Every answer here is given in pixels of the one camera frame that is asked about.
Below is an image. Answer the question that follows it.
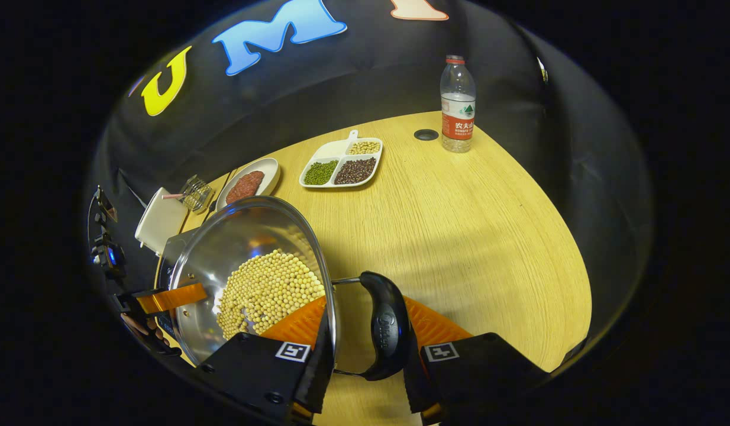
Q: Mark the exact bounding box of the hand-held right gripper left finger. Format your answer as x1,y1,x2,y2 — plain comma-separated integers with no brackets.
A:
195,296,336,424

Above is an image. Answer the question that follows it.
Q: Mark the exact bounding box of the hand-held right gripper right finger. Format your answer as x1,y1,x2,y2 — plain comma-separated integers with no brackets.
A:
402,296,549,424

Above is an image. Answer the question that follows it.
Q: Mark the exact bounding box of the black induction cooktop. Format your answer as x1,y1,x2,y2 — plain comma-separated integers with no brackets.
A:
154,228,194,356

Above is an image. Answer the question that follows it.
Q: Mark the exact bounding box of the stainless steel pot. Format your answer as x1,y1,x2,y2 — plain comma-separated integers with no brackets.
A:
167,196,412,382

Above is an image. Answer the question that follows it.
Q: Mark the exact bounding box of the pile of soybeans in pot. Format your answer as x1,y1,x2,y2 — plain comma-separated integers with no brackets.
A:
215,248,326,341

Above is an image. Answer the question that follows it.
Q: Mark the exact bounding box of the white toaster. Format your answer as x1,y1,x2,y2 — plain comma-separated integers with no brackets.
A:
134,187,189,257

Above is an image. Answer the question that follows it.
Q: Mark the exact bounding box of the round white plate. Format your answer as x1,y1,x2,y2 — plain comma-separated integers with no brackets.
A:
215,157,281,212

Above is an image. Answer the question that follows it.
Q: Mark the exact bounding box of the green mung bean heap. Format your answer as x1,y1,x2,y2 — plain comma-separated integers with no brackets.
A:
303,160,338,186

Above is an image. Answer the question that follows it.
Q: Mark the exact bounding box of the dark red bean heap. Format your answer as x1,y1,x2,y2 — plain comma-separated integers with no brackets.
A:
334,157,377,185

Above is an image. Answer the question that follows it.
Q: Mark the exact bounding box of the white divided dish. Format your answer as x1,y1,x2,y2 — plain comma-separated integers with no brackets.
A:
299,130,384,189

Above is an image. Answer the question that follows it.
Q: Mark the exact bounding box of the clear water bottle red label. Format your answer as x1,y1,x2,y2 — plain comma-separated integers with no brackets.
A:
440,54,477,154

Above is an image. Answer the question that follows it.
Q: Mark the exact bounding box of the small wire basket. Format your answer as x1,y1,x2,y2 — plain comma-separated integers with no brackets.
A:
180,175,214,212

